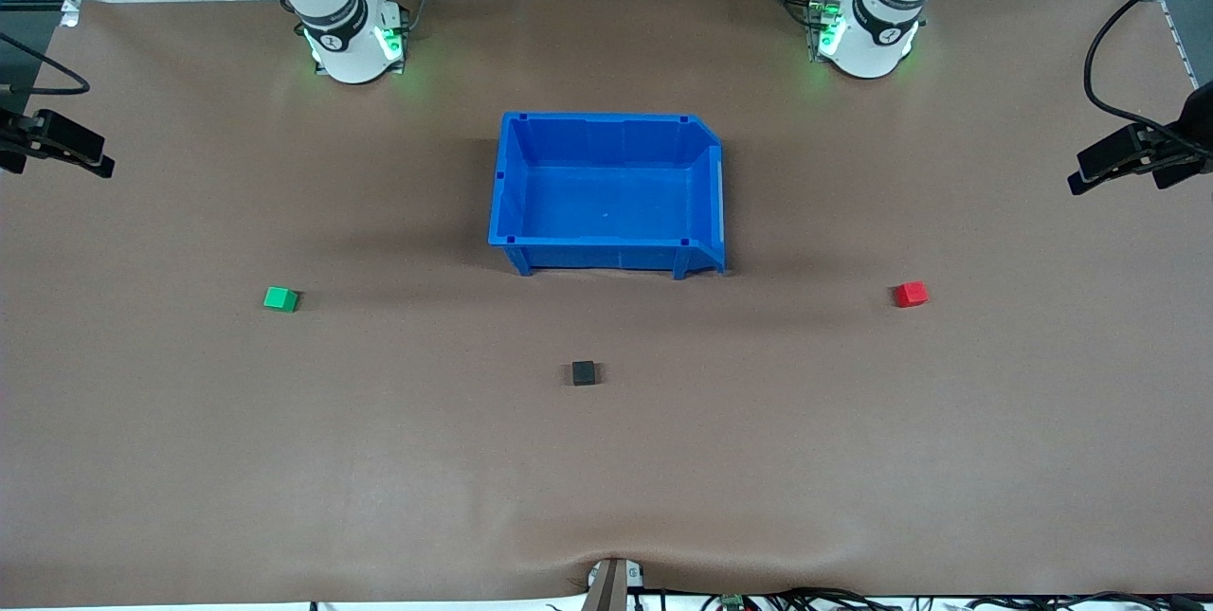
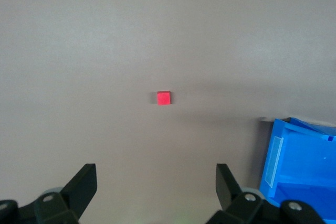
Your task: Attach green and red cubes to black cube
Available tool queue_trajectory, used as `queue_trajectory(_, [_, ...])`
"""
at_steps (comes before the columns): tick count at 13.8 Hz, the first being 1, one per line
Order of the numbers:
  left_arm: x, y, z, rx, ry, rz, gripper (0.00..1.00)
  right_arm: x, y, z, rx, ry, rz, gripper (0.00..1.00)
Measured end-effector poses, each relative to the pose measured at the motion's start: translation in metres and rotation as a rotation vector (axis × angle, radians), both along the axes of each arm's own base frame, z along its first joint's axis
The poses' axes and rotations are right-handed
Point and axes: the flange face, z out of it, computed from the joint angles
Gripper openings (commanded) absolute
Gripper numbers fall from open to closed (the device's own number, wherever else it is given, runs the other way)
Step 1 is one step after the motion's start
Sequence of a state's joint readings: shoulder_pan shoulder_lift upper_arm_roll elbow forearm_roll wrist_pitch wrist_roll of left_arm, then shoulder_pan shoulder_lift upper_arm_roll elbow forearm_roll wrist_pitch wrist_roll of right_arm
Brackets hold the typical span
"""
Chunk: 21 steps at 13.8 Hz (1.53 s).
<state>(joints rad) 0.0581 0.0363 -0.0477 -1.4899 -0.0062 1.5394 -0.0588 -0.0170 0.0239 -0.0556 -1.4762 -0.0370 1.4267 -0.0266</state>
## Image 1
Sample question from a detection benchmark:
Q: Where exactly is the blue plastic storage bin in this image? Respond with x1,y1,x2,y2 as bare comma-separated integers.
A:
488,112,727,280

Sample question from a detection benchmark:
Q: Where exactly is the brown table mat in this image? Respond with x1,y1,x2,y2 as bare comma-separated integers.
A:
0,0,1213,608

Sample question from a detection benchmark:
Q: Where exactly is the black cable bundle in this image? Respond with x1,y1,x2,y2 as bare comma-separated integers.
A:
625,586,1213,611

